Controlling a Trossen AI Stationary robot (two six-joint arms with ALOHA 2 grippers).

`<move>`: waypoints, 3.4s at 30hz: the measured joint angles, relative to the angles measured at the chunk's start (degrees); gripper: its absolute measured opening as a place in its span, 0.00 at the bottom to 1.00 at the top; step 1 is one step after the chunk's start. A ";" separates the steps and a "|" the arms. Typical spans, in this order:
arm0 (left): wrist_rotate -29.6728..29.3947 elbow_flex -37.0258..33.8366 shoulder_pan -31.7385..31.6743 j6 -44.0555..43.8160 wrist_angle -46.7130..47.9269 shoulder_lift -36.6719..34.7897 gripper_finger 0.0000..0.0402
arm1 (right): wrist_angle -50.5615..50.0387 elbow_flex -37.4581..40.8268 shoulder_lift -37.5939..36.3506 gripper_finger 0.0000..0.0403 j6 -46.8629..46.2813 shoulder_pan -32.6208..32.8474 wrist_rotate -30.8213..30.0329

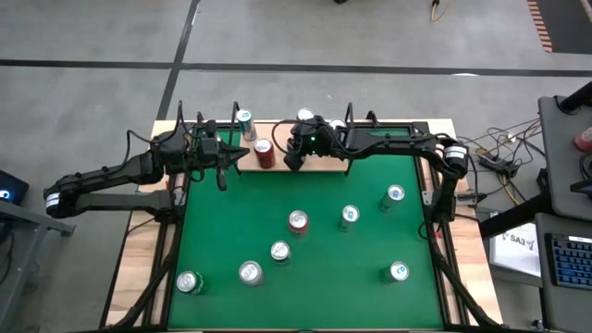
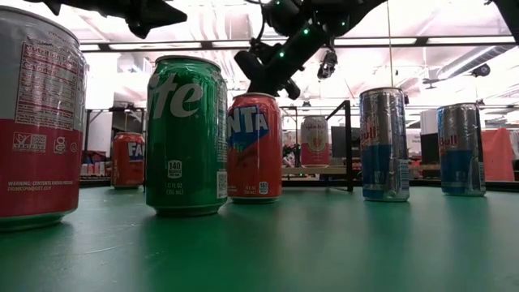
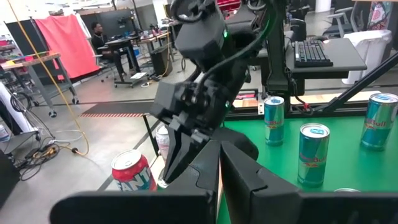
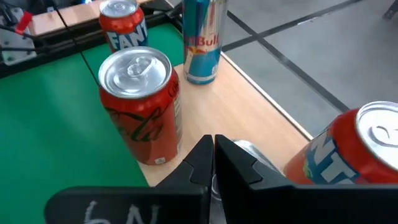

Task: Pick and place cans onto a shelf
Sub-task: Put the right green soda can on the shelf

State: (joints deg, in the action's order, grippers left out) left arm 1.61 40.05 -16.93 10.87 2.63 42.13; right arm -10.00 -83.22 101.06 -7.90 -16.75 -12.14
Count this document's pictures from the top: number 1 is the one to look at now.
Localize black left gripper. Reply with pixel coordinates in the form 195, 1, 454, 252
199, 120, 252, 191

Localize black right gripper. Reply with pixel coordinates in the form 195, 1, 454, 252
282, 120, 332, 172

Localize red can with black label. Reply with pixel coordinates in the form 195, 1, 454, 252
253, 137, 278, 170

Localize wooden shelf board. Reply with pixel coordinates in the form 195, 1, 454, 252
238, 122, 349, 172

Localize orange-red Fanta can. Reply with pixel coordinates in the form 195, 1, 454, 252
287, 209, 310, 237

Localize green can right middle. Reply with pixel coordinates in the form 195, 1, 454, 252
338, 204, 362, 233

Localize green Sprite can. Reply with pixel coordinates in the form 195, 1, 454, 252
270, 240, 293, 266
176, 270, 206, 296

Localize silver and red soda can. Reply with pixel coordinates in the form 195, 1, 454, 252
238, 260, 265, 288

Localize green table mat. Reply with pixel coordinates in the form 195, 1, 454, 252
166, 127, 444, 330

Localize green can bottom right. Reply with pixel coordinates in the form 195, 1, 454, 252
379, 260, 411, 284

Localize black power strip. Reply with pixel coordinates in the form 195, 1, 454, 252
478, 154, 520, 178

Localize grey side table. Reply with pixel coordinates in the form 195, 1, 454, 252
0, 198, 77, 333

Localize black desk support beam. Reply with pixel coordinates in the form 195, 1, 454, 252
478, 191, 549, 240

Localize black device blue light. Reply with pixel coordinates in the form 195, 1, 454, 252
0, 169, 31, 207

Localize white SA3 sign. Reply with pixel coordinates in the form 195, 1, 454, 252
488, 223, 543, 278

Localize black stand pole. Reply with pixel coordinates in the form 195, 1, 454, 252
557, 80, 592, 116

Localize pink drink can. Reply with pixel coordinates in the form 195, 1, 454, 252
573, 127, 592, 154

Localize black backlit keyboard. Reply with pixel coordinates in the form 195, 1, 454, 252
544, 232, 592, 291

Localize black floor mat orange stripes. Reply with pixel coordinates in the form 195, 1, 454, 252
526, 0, 592, 56

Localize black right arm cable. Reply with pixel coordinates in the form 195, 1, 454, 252
271, 118, 306, 156

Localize yellow extension cord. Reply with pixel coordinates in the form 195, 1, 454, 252
428, 0, 453, 23

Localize thin yellow cable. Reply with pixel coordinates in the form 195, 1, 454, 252
462, 142, 522, 207

